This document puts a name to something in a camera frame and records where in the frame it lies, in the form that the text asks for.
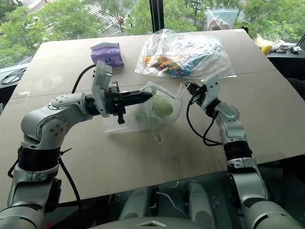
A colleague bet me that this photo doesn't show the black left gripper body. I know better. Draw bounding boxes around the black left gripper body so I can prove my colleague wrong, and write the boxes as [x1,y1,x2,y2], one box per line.
[104,81,127,125]

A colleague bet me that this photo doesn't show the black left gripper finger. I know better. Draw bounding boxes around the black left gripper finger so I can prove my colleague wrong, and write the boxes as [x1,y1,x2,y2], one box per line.
[120,90,153,98]
[121,95,153,106]

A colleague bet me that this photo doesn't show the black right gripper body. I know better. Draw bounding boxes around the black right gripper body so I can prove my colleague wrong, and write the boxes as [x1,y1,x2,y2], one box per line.
[190,84,207,105]

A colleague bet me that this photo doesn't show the white mesh drawstring bag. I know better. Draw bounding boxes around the white mesh drawstring bag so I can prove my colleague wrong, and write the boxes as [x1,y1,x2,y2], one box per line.
[102,81,183,144]

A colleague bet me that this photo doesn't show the clear bag of colourful blocks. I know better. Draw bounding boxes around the clear bag of colourful blocks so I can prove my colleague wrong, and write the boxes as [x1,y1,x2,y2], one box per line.
[134,28,237,79]

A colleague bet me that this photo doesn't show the clear plastic bag with blue strip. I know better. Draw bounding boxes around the clear plastic bag with blue strip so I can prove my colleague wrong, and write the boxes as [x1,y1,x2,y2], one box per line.
[205,8,242,31]

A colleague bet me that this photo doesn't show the purple tissue pack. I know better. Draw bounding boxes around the purple tissue pack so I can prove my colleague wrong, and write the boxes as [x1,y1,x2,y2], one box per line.
[90,42,125,68]

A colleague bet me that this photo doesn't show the yellow soft object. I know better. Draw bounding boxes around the yellow soft object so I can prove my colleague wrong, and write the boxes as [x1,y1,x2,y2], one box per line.
[255,33,275,55]

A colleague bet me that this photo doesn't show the grey rounded robot leg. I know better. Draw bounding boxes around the grey rounded robot leg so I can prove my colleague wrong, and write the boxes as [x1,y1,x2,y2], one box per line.
[118,184,154,221]
[186,180,215,229]

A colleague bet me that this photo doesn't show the silver robot torso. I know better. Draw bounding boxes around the silver robot torso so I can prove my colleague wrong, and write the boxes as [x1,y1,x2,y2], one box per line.
[88,214,215,229]

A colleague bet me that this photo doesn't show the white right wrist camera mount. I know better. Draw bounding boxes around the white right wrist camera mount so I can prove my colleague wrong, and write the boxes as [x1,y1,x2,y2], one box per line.
[199,73,220,111]

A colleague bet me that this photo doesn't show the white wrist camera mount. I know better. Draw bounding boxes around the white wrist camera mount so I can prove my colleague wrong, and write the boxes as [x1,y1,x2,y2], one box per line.
[199,73,220,111]
[91,60,113,118]

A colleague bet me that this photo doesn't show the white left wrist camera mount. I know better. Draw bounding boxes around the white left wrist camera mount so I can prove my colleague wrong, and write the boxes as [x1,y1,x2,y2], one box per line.
[91,60,113,118]

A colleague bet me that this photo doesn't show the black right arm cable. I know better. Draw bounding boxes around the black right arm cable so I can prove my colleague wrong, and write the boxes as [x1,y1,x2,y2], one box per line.
[186,94,224,146]

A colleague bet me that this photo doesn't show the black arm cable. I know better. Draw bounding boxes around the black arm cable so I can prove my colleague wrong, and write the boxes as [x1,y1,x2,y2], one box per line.
[7,63,96,208]
[186,94,224,146]

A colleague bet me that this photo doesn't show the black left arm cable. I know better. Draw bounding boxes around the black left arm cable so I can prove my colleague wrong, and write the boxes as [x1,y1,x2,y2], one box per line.
[7,63,96,208]

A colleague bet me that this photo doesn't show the dark window frame post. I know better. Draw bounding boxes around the dark window frame post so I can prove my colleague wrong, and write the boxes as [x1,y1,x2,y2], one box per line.
[148,0,165,33]

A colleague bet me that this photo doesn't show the pale tangled cord bundle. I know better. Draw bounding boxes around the pale tangled cord bundle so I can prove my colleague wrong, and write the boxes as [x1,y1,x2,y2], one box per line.
[273,39,289,53]

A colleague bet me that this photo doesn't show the coiled black cable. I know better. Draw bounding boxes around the coiled black cable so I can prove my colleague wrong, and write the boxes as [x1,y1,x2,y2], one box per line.
[0,67,27,85]

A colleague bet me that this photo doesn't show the thin white cord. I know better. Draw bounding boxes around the thin white cord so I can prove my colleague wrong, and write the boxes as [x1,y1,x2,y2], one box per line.
[156,180,189,220]

